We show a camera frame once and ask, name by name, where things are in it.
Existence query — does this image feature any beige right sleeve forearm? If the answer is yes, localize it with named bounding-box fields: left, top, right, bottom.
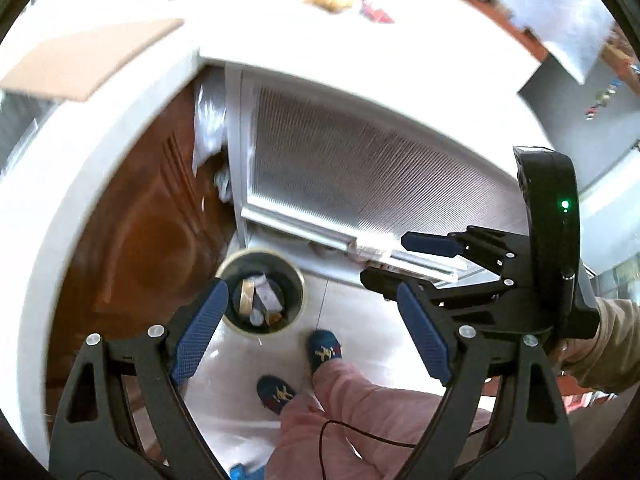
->
left=562, top=298, right=639, bottom=393

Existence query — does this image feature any round trash bin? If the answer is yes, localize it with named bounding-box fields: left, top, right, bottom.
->
left=216, top=248, right=306, bottom=338

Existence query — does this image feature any person right hand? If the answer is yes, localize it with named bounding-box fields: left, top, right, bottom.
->
left=548, top=339, right=580, bottom=374

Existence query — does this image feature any left blue slipper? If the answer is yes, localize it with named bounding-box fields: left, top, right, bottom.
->
left=256, top=375, right=296, bottom=415

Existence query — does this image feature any blue slipper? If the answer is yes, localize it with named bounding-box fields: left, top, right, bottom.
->
left=307, top=330, right=342, bottom=374
left=256, top=375, right=296, bottom=415

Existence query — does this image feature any person pink trouser leg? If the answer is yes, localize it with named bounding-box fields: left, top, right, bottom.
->
left=264, top=358, right=494, bottom=480

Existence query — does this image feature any right blue slipper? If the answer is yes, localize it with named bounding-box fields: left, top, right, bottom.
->
left=307, top=330, right=342, bottom=374

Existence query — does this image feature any silver cabinet door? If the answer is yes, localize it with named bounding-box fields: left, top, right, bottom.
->
left=224, top=66, right=528, bottom=285

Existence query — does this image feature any brown cardboard sheet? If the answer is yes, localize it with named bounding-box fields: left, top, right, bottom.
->
left=1, top=18, right=183, bottom=102

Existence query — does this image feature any thin black cable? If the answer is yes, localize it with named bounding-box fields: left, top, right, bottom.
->
left=316, top=418, right=490, bottom=480

